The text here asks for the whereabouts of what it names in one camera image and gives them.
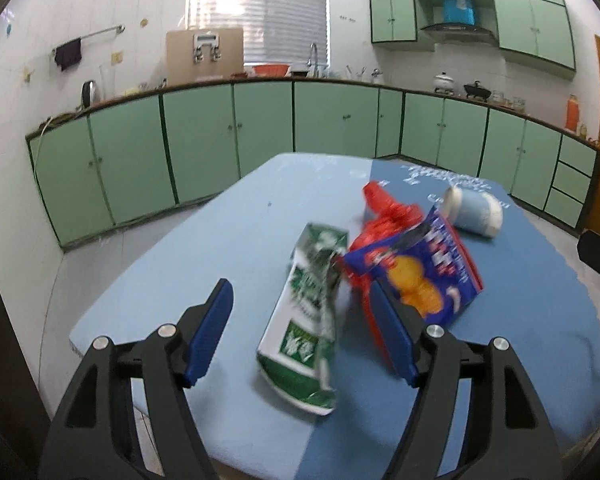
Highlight blue snack bag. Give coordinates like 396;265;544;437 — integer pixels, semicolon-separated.
342;205;484;325

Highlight white and blue jar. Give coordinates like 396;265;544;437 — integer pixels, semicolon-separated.
439;185;504;237

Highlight white window blind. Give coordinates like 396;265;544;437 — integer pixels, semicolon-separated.
187;0;328;68

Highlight red plastic bag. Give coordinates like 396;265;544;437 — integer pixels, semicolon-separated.
349;181;426;366

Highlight green kitchen cabinets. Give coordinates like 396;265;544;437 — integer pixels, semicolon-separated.
367;0;577;72
25;77;600;251

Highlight cardboard box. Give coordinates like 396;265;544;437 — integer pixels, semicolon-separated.
166;27;244;78

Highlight blue box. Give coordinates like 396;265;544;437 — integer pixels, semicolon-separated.
442;0;477;26

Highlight orange thermos flask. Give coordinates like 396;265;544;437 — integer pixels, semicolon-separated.
566;94;581;133

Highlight green and white snack bag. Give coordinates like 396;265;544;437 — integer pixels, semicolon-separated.
256;222;350;417

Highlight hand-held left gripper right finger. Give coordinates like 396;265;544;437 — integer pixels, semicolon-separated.
372;277;566;480

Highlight dark brown wooden panel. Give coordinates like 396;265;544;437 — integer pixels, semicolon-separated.
0;235;51;480

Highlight green upper kitchen cabinets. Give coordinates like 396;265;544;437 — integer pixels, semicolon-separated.
367;0;577;72

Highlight green lower kitchen cabinets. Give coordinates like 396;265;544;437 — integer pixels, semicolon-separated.
25;77;600;251

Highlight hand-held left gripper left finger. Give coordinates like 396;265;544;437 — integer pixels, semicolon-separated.
37;277;235;480

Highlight white power cable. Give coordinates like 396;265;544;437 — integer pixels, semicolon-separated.
27;115;81;171

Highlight dark hanging towel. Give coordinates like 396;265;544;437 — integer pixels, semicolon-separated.
55;40;82;72

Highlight metal towel rail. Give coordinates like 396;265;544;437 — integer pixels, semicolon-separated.
51;25;126;56

